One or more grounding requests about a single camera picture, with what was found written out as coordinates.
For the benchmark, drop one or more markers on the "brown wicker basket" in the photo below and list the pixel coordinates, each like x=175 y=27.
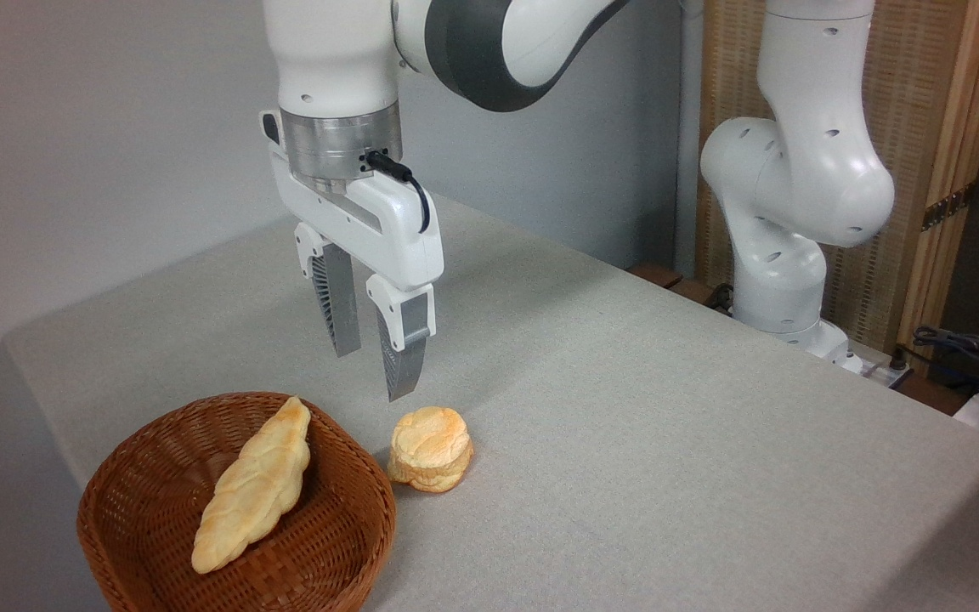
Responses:
x=302 y=561

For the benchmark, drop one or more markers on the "brown wooden block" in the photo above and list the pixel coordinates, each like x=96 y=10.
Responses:
x=655 y=274

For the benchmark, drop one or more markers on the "round bread bun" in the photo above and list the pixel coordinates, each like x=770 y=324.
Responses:
x=430 y=449

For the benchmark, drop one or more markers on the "woven folding screen wooden frame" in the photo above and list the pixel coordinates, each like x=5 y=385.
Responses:
x=914 y=127

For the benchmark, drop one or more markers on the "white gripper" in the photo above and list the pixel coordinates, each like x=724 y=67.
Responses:
x=387 y=229

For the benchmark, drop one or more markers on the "long braided bread loaf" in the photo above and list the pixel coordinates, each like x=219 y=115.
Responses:
x=256 y=484

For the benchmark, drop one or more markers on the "metal screen hinge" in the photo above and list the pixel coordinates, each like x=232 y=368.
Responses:
x=947 y=206

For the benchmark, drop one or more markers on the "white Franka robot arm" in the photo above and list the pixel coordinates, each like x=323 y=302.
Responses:
x=795 y=170

